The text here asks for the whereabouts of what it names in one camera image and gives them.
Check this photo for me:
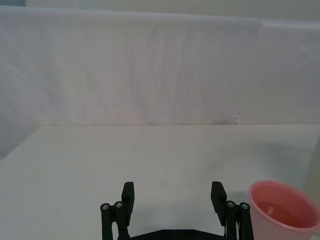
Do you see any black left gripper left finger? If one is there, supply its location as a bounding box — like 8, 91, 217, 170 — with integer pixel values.
100, 181, 136, 240

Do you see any pink plastic cup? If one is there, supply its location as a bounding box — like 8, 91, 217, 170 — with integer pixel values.
248, 179, 320, 240

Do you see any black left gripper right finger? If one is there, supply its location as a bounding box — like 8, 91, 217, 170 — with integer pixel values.
211, 181, 254, 240

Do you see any white curtain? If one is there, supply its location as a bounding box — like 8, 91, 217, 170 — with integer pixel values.
0, 4, 320, 161

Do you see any white table cloth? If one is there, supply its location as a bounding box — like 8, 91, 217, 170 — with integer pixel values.
0, 124, 320, 240

